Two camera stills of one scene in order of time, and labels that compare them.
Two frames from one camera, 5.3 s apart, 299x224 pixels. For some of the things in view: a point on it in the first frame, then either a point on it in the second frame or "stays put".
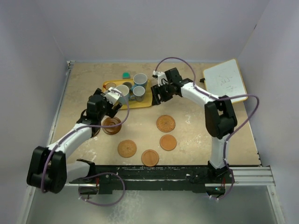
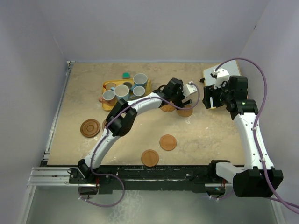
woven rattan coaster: (166, 123) → (167, 108)
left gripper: (112, 108) → (178, 103)
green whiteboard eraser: (126, 75) stays put
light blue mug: (124, 98) stays put
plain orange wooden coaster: (167, 142) stays put
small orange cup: (109, 84) stays put
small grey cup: (128, 84) stays put
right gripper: (156, 90) → (210, 91)
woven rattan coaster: (127, 148) → (185, 113)
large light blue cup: (139, 79) stays put
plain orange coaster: (150, 157) stays put
